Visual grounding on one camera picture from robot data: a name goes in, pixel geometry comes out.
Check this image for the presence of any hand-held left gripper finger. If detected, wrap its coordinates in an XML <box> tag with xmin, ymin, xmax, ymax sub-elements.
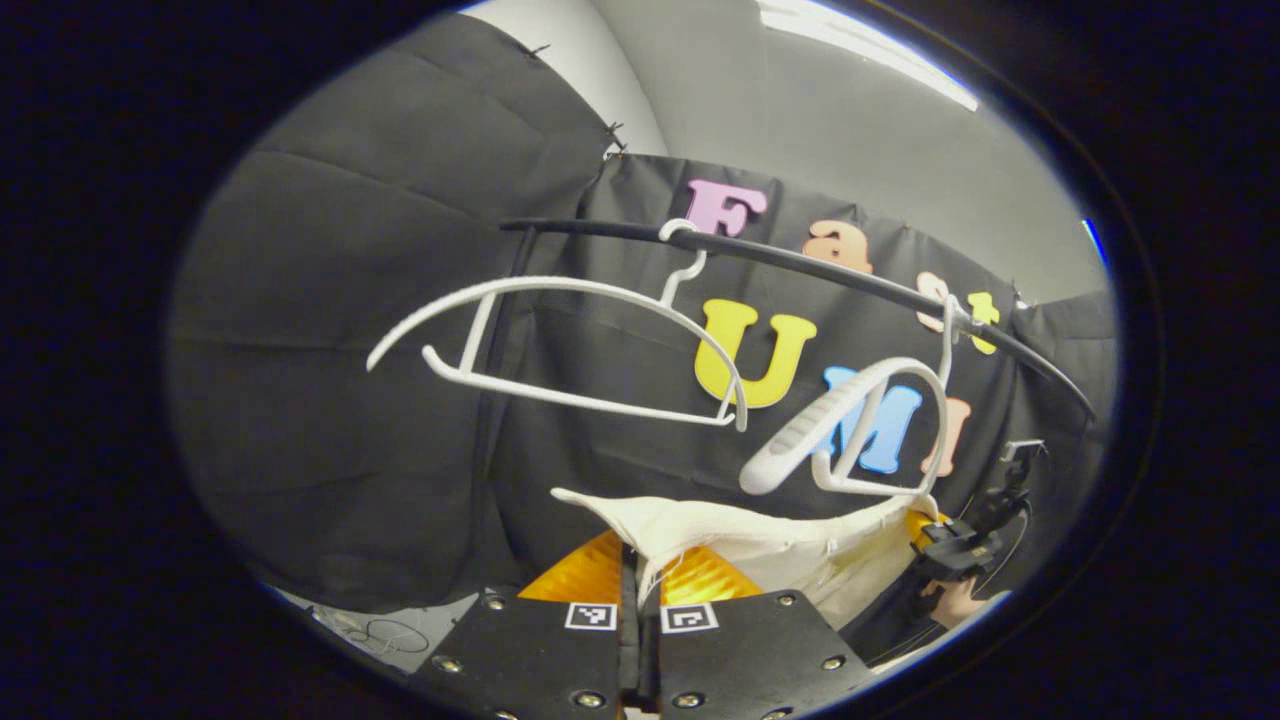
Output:
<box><xmin>640</xmin><ymin>545</ymin><xmax>881</xmax><ymax>720</ymax></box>
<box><xmin>405</xmin><ymin>530</ymin><xmax>641</xmax><ymax>720</ymax></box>

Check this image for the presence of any cream shirt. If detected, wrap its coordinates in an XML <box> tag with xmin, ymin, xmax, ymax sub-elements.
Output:
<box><xmin>550</xmin><ymin>487</ymin><xmax>941</xmax><ymax>631</ymax></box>

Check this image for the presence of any white plastic hanger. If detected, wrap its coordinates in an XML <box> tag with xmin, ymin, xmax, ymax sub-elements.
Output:
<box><xmin>738</xmin><ymin>295</ymin><xmax>966</xmax><ymax>498</ymax></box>
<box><xmin>365</xmin><ymin>218</ymin><xmax>749</xmax><ymax>433</ymax></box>

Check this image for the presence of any black clothes rack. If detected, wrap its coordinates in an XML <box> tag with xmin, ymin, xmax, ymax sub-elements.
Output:
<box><xmin>470</xmin><ymin>218</ymin><xmax>1098</xmax><ymax>491</ymax></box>

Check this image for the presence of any ceiling light panel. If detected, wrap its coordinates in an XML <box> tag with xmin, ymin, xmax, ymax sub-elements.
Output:
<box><xmin>755</xmin><ymin>0</ymin><xmax>981</xmax><ymax>111</ymax></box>

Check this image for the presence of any thin wire loop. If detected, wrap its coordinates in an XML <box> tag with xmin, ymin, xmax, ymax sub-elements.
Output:
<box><xmin>315</xmin><ymin>608</ymin><xmax>433</xmax><ymax>656</ymax></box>

